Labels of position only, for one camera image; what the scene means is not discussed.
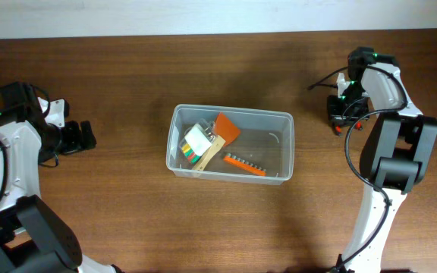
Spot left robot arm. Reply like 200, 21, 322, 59
0, 98, 120, 272

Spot clear plastic container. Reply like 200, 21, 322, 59
166, 104, 295, 185

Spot red black pliers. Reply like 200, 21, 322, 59
332, 122, 363, 136

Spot orange scraper wooden handle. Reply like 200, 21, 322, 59
193, 112, 241, 171

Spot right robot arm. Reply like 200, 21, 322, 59
331, 48, 437, 272

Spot orange socket rail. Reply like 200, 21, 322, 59
223, 153, 266, 177

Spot clear case coloured screwdriver bits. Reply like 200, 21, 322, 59
178, 119, 217, 165

